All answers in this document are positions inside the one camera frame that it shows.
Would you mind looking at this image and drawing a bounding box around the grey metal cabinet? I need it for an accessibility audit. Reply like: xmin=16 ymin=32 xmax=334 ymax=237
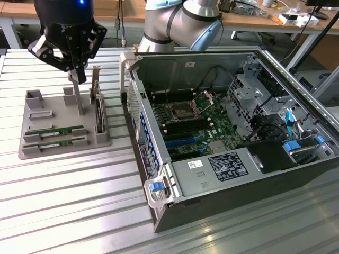
xmin=293 ymin=66 xmax=339 ymax=106

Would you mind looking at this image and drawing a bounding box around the black floor cable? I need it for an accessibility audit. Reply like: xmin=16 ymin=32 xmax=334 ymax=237
xmin=102 ymin=37 xmax=125 ymax=48

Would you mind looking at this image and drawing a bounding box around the silver chipset heatsink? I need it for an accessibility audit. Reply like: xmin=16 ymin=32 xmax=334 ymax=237
xmin=209 ymin=140 xmax=226 ymax=155

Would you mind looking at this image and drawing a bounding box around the green motherboard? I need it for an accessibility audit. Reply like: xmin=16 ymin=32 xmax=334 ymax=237
xmin=150 ymin=91 xmax=244 ymax=162

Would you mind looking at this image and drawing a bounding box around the black looped wire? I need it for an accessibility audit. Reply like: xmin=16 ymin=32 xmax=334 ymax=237
xmin=209 ymin=66 xmax=234 ymax=90

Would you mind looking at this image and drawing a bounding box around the black expansion slot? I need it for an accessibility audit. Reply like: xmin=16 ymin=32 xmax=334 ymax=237
xmin=168 ymin=147 xmax=202 ymax=157

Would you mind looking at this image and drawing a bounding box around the grey plastic parts rack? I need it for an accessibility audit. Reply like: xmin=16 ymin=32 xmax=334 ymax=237
xmin=17 ymin=72 xmax=112 ymax=160

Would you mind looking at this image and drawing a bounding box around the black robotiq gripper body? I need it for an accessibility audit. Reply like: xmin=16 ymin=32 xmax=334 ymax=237
xmin=33 ymin=0 xmax=95 ymax=51

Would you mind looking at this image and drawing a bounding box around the black plastic fan shroud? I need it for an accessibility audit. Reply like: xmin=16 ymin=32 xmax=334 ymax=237
xmin=235 ymin=139 xmax=300 ymax=174

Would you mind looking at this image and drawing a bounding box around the wooden desk white frame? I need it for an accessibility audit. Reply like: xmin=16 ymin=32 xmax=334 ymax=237
xmin=0 ymin=0 xmax=146 ymax=50

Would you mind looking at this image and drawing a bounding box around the open grey PC case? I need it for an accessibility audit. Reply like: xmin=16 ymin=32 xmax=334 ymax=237
xmin=119 ymin=47 xmax=339 ymax=234

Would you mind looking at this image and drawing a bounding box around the black stand pole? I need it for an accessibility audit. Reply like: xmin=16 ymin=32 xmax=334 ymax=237
xmin=288 ymin=12 xmax=339 ymax=75

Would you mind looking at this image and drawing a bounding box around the graphics card with metal bracket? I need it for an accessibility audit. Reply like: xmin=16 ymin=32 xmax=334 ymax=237
xmin=89 ymin=65 xmax=106 ymax=133

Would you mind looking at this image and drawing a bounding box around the black RAM slot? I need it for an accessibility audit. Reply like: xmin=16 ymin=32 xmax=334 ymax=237
xmin=150 ymin=89 xmax=195 ymax=100
xmin=162 ymin=116 xmax=210 ymax=128
xmin=164 ymin=121 xmax=214 ymax=136
xmin=152 ymin=94 xmax=197 ymax=104

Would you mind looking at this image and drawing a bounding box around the cluttered wooden desk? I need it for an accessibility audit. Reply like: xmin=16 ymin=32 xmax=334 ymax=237
xmin=221 ymin=0 xmax=339 ymax=40

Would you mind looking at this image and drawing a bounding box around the light blue disk wire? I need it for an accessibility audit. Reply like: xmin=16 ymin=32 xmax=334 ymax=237
xmin=286 ymin=111 xmax=295 ymax=141

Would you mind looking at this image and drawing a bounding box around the green RAM stick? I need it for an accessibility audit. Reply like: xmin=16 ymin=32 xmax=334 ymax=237
xmin=38 ymin=139 xmax=75 ymax=147
xmin=26 ymin=126 xmax=83 ymax=137

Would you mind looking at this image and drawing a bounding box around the white product box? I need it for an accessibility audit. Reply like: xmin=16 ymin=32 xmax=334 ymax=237
xmin=278 ymin=12 xmax=320 ymax=27

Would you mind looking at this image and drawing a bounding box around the black cooling fan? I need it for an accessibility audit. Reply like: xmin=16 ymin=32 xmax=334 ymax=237
xmin=250 ymin=113 xmax=289 ymax=141

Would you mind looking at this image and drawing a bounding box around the metal socket cover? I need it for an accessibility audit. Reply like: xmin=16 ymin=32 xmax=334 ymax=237
xmin=192 ymin=90 xmax=217 ymax=111

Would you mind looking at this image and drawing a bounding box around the CPU socket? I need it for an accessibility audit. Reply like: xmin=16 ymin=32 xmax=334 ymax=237
xmin=166 ymin=102 xmax=198 ymax=122

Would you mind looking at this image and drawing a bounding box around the black monitor base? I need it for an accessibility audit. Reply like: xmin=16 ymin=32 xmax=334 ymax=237
xmin=304 ymin=0 xmax=329 ymax=20

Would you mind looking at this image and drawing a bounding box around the cable with metal connector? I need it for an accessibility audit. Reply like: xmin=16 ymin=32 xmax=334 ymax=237
xmin=114 ymin=0 xmax=127 ymax=48

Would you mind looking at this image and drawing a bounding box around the perforated metal disk bay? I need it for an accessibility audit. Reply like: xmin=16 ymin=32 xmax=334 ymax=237
xmin=226 ymin=57 xmax=281 ymax=128

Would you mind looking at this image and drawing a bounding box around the grey power supply unit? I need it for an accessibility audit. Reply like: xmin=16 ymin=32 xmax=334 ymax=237
xmin=171 ymin=147 xmax=263 ymax=199

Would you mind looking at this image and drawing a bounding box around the large brown box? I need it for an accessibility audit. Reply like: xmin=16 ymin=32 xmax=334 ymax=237
xmin=310 ymin=34 xmax=339 ymax=71

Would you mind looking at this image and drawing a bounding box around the blue drive caddy handle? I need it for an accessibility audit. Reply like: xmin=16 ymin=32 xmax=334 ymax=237
xmin=282 ymin=140 xmax=301 ymax=153

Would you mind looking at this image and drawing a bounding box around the blue expansion slot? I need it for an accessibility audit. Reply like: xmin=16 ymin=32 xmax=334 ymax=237
xmin=165 ymin=136 xmax=203 ymax=149

